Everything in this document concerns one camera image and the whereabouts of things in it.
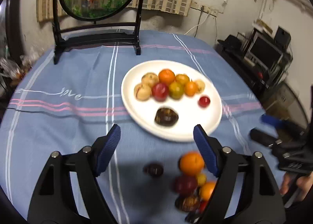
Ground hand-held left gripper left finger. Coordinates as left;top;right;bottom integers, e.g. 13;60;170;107
27;124;121;224

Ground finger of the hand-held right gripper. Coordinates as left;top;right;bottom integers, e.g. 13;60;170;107
260;114;302;133
249;129;282;148

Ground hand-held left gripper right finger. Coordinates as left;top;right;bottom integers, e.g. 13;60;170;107
193;124;286;224

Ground orange tangerine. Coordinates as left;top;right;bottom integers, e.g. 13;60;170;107
158;69;176;85
184;81;198;97
199;181;217;202
179;152;205;177

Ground small olive-yellow round fruit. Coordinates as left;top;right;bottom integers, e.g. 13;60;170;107
196;173;207;186

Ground white round plate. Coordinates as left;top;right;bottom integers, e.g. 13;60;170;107
121;60;223;142

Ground dark brown chestnut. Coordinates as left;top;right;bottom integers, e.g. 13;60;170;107
154;107;179;126
143;163;164;178
175;195;201;212

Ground beige round fruit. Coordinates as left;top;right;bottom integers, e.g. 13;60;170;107
194;79;206;92
141;72;159;87

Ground green-yellow tangerine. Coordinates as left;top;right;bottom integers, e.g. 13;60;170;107
168;82;185;100

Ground beige fruit with brown crack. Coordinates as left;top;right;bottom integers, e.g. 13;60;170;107
134;83;152;101

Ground yellow-orange tangerine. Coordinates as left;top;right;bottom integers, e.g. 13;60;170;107
175;74;190;86

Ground person's right hand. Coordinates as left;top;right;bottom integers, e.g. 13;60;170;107
279;172;313;202

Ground black mesh office chair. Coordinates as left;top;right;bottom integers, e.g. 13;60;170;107
262;82;309;127

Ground blue striped tablecloth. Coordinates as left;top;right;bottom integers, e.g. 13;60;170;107
0;30;267;224

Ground black computer desk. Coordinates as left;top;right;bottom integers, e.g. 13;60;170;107
216;28;294;97

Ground black computer monitor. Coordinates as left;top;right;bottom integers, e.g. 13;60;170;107
246;34;284;69

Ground black speaker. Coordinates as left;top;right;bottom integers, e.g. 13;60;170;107
274;26;291;49

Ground flat cardboard box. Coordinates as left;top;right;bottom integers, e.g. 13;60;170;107
254;19;273;34

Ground clear plastic bags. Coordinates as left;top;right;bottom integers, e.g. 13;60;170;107
0;56;32;78

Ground white power cable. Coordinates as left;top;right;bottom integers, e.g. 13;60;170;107
183;12;211;36

